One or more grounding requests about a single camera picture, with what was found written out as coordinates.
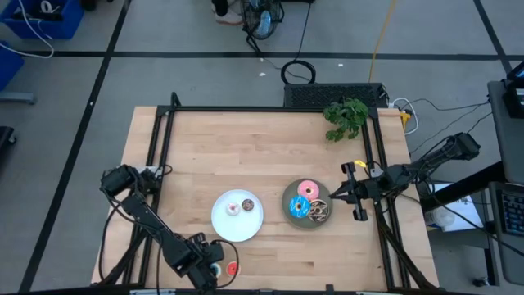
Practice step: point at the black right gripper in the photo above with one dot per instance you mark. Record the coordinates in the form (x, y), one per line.
(368, 190)

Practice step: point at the large chocolate striped donut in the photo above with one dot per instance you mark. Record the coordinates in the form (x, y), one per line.
(313, 213)

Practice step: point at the small red donut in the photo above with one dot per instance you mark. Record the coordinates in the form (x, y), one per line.
(229, 266)

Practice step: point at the person's foot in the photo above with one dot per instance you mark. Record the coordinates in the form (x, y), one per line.
(229, 17)

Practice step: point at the black computer case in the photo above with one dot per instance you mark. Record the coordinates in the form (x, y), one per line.
(319, 95)

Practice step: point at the large blue frosted donut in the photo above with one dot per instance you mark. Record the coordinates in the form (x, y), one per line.
(294, 209)

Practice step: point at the dull olive round plate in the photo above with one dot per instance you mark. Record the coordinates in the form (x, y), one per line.
(301, 223)

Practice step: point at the green potted plant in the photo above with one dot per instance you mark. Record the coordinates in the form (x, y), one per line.
(348, 116)

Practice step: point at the white round plate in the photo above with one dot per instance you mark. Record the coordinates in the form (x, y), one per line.
(241, 229)

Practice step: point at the black keyboard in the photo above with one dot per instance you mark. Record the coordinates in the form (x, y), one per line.
(513, 213)

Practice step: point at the black desk beam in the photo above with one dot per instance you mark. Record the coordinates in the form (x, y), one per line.
(462, 186)

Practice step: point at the white cup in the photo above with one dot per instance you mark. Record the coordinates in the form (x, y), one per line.
(440, 217)

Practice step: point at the grey metal base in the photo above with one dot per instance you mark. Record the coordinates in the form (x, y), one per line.
(16, 98)

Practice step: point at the small chocolate sprinkled donut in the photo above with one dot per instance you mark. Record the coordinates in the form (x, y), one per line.
(245, 203)

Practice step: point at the large pink frosted donut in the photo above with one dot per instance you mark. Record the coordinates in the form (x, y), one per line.
(302, 190)

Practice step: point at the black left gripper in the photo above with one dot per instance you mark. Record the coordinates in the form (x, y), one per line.
(206, 254)

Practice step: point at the white paper sheet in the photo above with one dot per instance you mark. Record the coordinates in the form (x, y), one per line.
(466, 213)

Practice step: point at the black laptop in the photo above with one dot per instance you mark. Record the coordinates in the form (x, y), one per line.
(516, 98)

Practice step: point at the small white teal donut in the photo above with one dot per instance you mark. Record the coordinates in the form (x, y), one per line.
(218, 268)

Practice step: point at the yellow power strip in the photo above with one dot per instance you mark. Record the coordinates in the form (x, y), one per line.
(405, 119)

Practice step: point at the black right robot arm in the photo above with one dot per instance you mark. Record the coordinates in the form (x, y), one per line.
(442, 153)

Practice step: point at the black aluminium table frame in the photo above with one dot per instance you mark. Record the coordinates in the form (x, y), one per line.
(266, 109)

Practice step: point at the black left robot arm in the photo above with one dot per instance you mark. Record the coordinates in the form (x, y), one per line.
(143, 209)

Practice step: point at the small white pink donut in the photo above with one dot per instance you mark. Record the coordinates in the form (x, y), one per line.
(228, 209)

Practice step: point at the grey desk top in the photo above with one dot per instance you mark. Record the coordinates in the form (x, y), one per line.
(507, 143)
(496, 250)

